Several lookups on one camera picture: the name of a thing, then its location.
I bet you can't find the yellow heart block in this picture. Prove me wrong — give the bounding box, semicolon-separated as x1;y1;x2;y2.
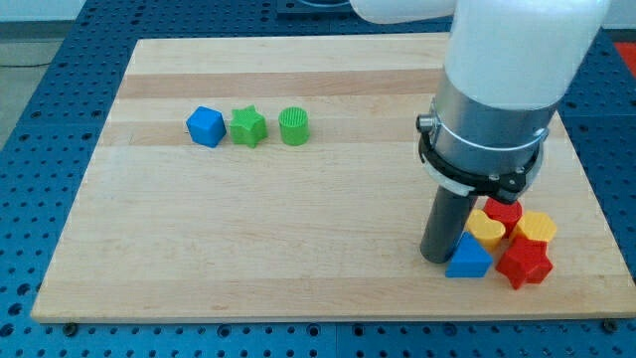
465;209;506;252

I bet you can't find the yellow hexagon block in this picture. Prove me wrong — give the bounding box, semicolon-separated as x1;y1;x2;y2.
509;211;557;243

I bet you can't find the blue cube block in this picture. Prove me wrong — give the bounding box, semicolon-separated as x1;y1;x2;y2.
186;106;227;148

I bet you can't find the green star block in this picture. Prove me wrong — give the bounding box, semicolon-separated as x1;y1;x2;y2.
230;105;268;148

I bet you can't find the red cylinder block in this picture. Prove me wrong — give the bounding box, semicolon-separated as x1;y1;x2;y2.
484;198;523;237

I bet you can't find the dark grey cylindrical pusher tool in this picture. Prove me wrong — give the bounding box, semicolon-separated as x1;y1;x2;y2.
420;186;477;264

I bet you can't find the blue triangle block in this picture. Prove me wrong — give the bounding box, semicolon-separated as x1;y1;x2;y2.
445;232;493;278

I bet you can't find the red star block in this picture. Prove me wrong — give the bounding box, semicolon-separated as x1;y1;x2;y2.
496;237;554;289

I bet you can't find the blue perforated metal table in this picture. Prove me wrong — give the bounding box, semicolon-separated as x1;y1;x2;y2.
1;0;635;357

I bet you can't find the green cylinder block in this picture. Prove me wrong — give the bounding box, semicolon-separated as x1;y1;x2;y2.
278;106;310;146

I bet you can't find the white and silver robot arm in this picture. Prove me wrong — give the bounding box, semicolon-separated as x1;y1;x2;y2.
351;0;610;205

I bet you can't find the light wooden board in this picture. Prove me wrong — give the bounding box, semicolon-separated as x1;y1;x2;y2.
31;34;635;323

